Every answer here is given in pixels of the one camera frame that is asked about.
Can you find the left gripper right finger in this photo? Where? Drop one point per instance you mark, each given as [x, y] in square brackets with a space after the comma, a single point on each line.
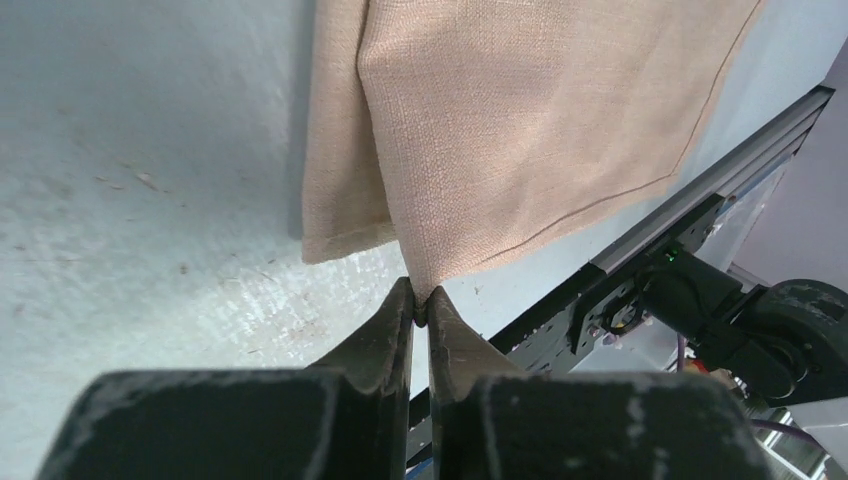
[493, 420]

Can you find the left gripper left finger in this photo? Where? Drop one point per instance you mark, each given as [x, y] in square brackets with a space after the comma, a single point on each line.
[345, 416]

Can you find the beige cloth napkin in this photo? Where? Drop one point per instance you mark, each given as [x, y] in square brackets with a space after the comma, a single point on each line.
[474, 133]

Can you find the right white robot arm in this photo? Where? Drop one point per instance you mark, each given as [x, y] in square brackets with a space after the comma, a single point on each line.
[787, 342]

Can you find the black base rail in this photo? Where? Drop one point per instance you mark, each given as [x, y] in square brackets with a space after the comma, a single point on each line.
[552, 336]

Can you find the aluminium frame rail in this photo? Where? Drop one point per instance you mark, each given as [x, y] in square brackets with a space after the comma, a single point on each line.
[684, 218]

